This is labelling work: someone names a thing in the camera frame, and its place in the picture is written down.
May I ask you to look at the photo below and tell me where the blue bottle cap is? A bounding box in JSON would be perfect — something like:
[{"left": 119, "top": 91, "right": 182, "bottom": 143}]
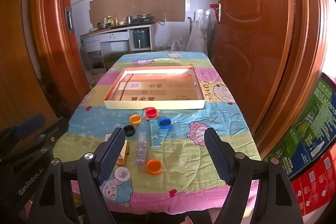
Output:
[{"left": 158, "top": 118, "right": 172, "bottom": 130}]

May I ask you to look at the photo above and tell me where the wooden door frame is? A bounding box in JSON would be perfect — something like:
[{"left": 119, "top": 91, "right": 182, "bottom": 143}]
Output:
[{"left": 26, "top": 0, "right": 331, "bottom": 159}]

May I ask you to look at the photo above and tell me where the large white plastic bag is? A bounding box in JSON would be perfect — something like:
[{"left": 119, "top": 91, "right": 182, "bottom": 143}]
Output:
[{"left": 187, "top": 18, "right": 208, "bottom": 52}]

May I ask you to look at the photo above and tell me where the teal tube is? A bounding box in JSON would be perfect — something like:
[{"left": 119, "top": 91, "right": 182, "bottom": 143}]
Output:
[{"left": 150, "top": 120, "right": 161, "bottom": 149}]

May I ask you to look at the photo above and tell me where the printed cartoon blanket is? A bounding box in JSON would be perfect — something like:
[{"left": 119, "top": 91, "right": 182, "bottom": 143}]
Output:
[{"left": 52, "top": 52, "right": 261, "bottom": 215}]

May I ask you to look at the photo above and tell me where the metal strike plate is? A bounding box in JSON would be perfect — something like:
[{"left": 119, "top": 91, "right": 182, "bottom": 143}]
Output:
[{"left": 65, "top": 7, "right": 73, "bottom": 33}]

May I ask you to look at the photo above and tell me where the red bottle cap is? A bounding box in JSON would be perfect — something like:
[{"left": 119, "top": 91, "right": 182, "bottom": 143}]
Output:
[{"left": 143, "top": 107, "right": 159, "bottom": 119}]

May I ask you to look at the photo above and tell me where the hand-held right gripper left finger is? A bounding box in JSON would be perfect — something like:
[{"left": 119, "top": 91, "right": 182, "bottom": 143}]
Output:
[{"left": 28, "top": 127, "right": 126, "bottom": 224}]

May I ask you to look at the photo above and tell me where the red carton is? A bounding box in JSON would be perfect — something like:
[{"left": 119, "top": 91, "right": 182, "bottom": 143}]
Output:
[{"left": 290, "top": 151, "right": 336, "bottom": 216}]

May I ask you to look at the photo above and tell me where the small gold box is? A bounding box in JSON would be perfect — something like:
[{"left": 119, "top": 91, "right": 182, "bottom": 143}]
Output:
[{"left": 117, "top": 140, "right": 130, "bottom": 165}]

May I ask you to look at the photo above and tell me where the metal door handle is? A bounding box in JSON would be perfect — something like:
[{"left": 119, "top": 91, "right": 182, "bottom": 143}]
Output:
[{"left": 214, "top": 2, "right": 222, "bottom": 24}]

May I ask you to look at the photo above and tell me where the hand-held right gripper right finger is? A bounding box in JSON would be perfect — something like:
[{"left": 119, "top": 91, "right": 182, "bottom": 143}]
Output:
[{"left": 203, "top": 127, "right": 303, "bottom": 224}]

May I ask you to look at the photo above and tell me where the gas stove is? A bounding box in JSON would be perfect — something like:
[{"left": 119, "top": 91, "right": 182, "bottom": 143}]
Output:
[{"left": 131, "top": 15, "right": 154, "bottom": 24}]

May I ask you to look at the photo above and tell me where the wooden door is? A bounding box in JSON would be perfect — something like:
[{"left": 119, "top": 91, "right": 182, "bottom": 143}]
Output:
[{"left": 214, "top": 0, "right": 294, "bottom": 130}]

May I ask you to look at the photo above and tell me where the white kitchen counter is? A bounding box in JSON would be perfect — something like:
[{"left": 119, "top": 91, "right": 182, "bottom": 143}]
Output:
[{"left": 80, "top": 23, "right": 153, "bottom": 75}]

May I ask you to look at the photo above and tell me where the green carton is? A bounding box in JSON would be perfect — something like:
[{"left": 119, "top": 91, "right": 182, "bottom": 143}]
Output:
[{"left": 265, "top": 77, "right": 336, "bottom": 178}]

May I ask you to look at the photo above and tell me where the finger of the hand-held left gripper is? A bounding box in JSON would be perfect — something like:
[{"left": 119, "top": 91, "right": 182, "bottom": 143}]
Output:
[
  {"left": 5, "top": 117, "right": 69, "bottom": 164},
  {"left": 0, "top": 113, "right": 46, "bottom": 146}
]

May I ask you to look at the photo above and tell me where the shallow cardboard box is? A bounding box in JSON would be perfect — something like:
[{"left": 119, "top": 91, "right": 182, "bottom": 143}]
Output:
[{"left": 104, "top": 65, "right": 206, "bottom": 110}]

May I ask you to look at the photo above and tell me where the cardboard wall sheet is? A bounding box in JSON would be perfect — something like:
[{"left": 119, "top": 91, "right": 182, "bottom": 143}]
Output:
[{"left": 89, "top": 0, "right": 186, "bottom": 24}]

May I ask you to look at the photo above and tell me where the white bottle cap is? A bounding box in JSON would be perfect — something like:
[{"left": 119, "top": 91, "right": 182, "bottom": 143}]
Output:
[{"left": 114, "top": 167, "right": 131, "bottom": 182}]

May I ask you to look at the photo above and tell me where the small white plastic bag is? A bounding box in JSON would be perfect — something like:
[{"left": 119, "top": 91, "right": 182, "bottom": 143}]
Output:
[{"left": 171, "top": 39, "right": 184, "bottom": 52}]

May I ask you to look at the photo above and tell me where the teal kitchen appliance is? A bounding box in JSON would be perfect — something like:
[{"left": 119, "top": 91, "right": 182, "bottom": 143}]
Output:
[{"left": 133, "top": 29, "right": 148, "bottom": 51}]

